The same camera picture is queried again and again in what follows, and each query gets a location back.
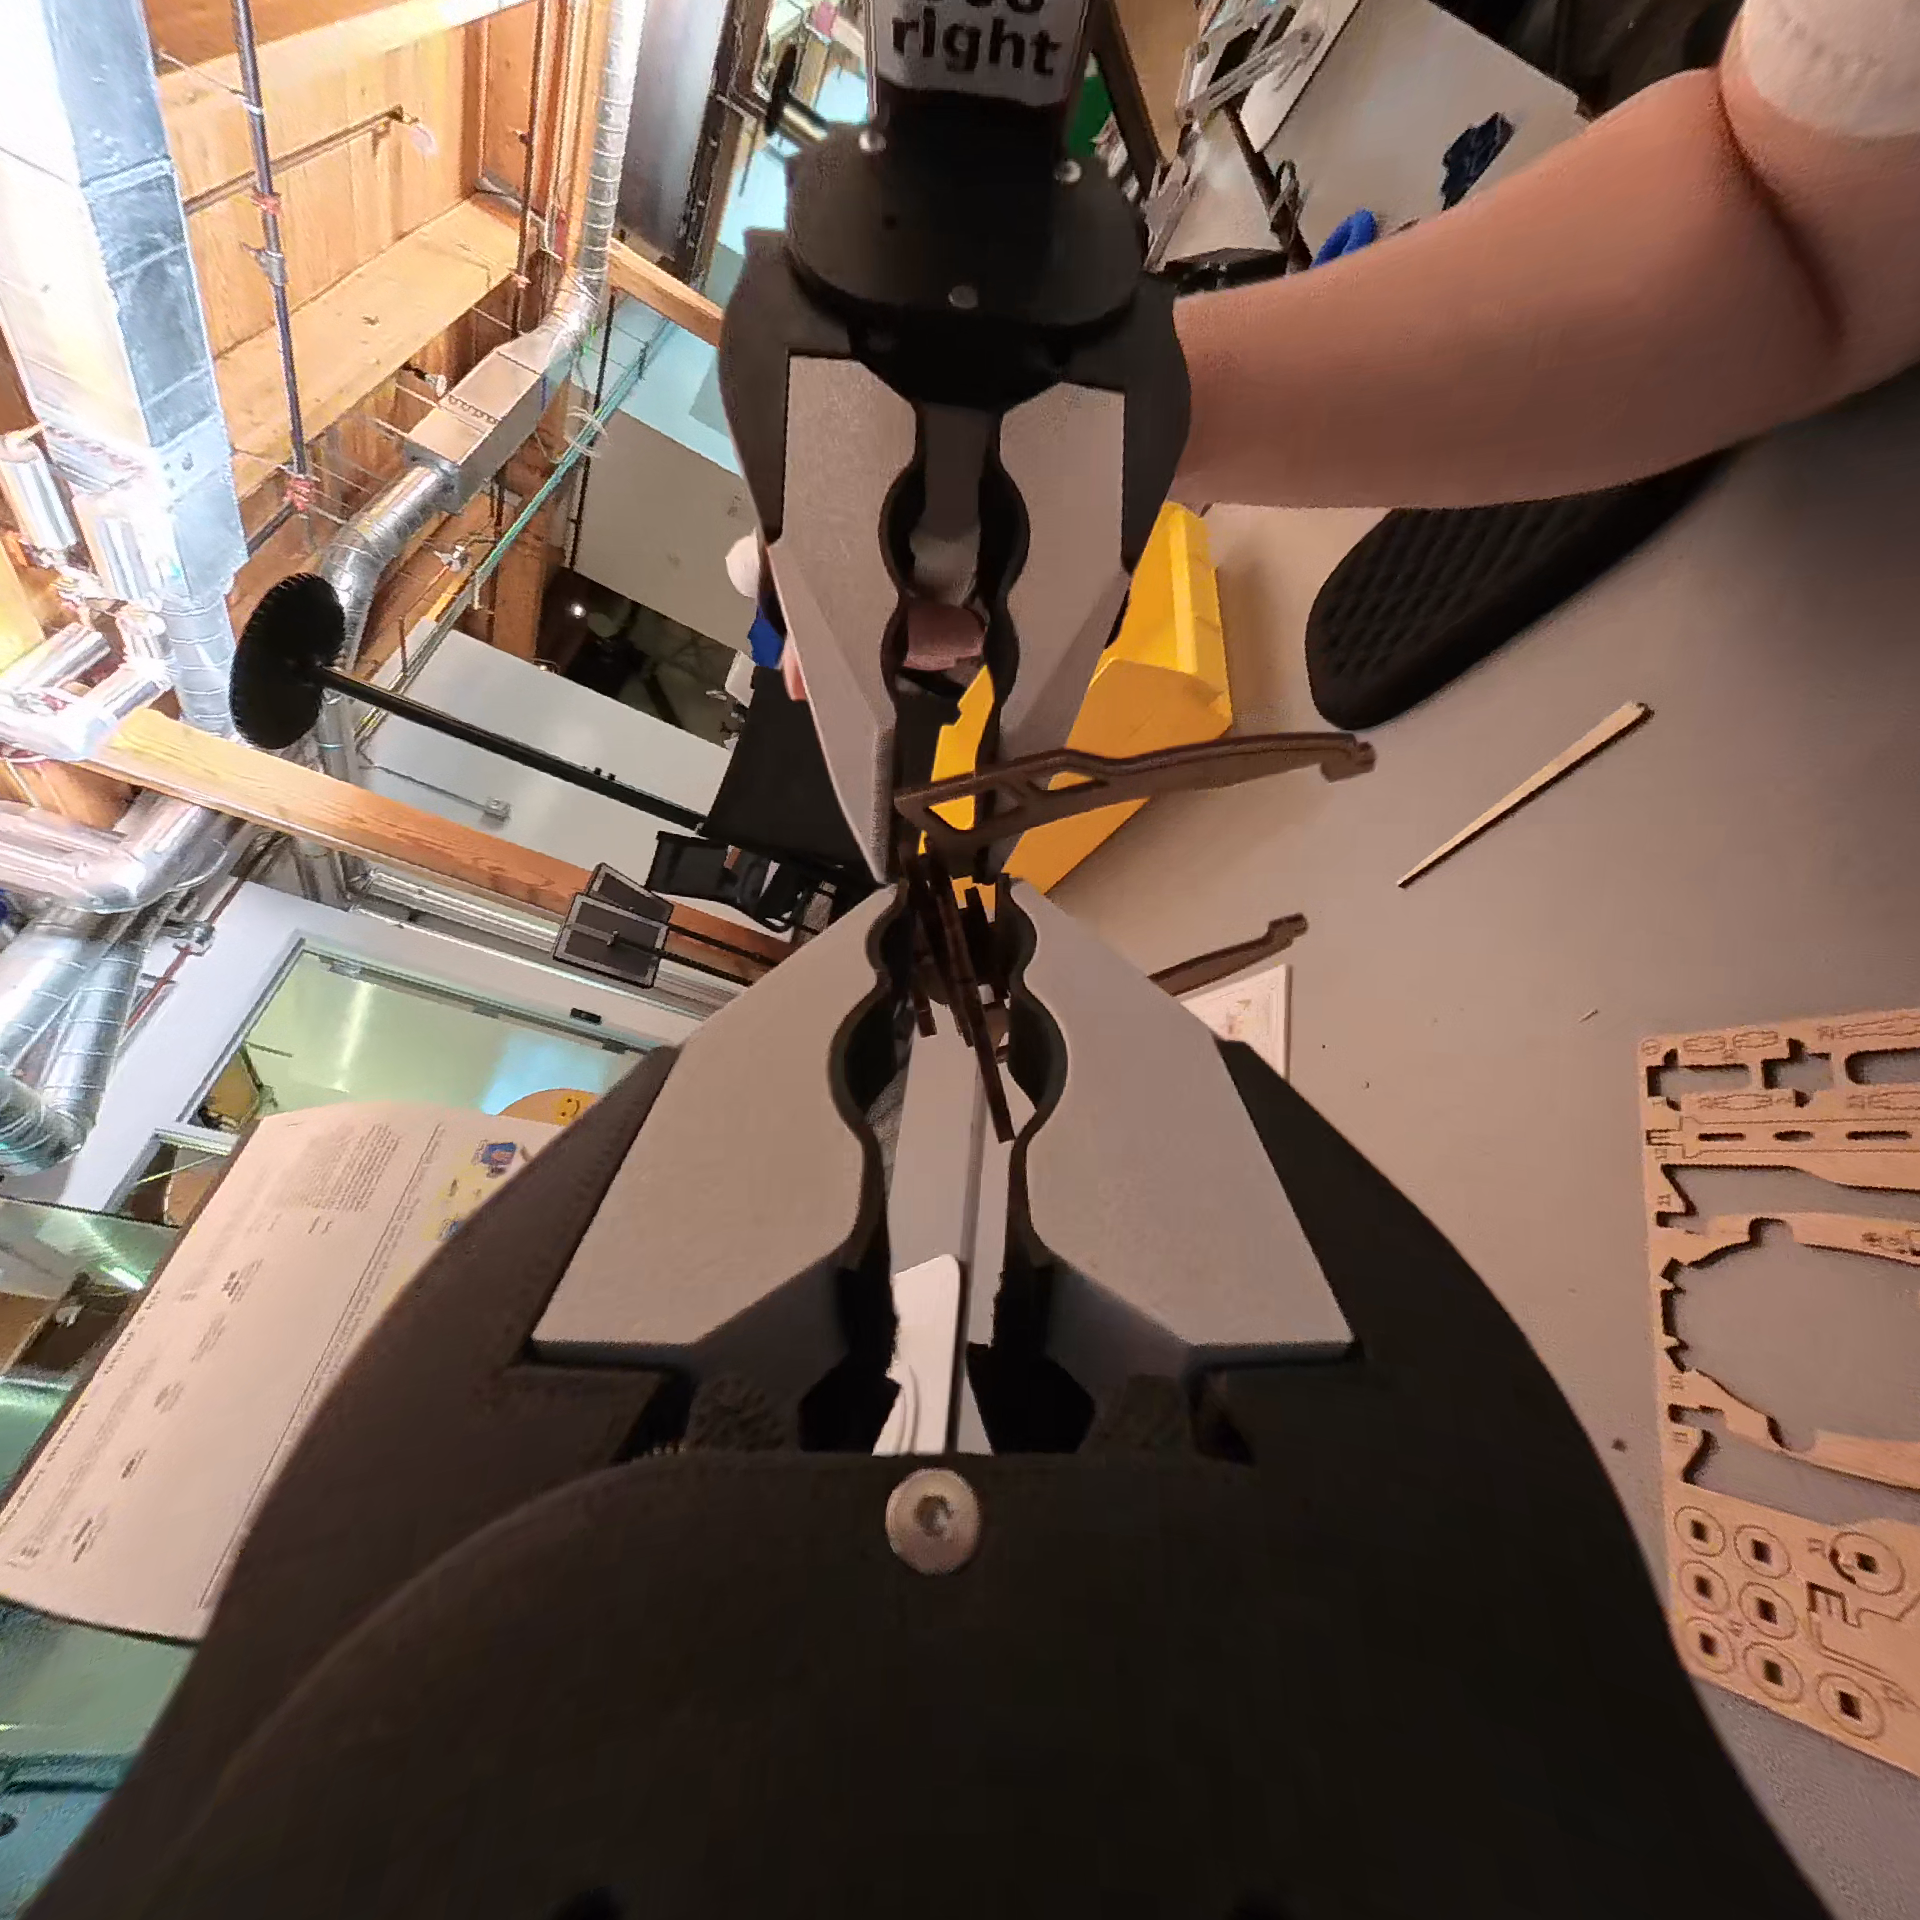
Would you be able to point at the thin wooden stick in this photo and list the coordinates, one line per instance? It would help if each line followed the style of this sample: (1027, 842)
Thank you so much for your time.
(1531, 788)

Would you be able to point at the wooden model assembly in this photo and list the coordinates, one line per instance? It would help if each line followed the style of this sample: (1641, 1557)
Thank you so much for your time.
(960, 960)

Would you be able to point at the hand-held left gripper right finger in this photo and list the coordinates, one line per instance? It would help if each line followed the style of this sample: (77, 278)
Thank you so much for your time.
(1172, 1201)

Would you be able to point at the insulated silver pipes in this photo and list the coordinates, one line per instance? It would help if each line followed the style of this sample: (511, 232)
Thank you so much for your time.
(91, 901)

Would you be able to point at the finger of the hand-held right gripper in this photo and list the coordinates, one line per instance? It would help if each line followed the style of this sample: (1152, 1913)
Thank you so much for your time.
(1073, 524)
(832, 524)

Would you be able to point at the black disc on rod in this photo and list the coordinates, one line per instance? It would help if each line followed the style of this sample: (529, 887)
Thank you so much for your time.
(289, 661)

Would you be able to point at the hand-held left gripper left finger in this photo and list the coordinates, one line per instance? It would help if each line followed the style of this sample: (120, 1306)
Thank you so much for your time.
(721, 1201)

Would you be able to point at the rectangular silver duct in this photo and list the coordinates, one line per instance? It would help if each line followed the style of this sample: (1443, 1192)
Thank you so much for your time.
(149, 300)

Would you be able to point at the black padded armrest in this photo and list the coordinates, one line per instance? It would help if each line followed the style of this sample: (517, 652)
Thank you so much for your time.
(1500, 599)

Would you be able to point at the person's right forearm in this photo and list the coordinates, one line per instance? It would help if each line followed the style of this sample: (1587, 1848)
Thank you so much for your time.
(1500, 300)

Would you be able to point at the person's right hand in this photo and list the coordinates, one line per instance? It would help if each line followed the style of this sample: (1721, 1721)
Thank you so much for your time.
(937, 633)

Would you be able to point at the wooden parts sheet hull cutouts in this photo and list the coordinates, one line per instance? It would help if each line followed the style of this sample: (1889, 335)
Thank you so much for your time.
(1771, 1142)

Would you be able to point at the printed instruction sign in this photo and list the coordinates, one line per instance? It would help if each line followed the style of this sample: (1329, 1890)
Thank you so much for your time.
(224, 1350)

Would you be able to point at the black office chair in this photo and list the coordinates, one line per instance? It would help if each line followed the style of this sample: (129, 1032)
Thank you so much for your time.
(750, 840)

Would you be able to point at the yellow plastic bin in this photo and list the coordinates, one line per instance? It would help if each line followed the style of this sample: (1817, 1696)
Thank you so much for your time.
(1172, 674)

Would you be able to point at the white background desk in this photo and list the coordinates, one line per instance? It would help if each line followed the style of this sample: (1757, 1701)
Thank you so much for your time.
(1349, 136)

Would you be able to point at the illustrated instruction booklet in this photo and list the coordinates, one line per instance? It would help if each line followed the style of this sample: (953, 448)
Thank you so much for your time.
(1253, 1021)

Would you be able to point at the round silver duct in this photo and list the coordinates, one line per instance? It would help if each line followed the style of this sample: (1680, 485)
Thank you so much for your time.
(587, 196)

